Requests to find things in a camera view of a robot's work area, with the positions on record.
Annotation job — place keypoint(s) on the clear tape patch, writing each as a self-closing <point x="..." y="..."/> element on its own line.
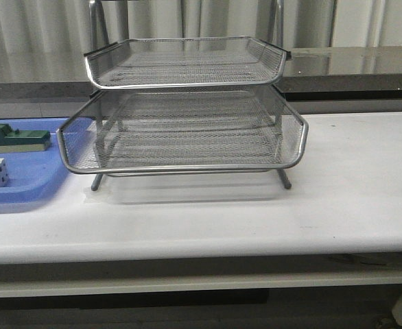
<point x="101" y="195"/>

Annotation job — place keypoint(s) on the blue plastic tray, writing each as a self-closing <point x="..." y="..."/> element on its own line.
<point x="33" y="176"/>

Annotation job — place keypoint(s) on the dark back counter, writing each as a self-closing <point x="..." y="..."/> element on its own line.
<point x="332" y="73"/>

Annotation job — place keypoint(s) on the green terminal block module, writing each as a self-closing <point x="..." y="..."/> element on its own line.
<point x="23" y="140"/>

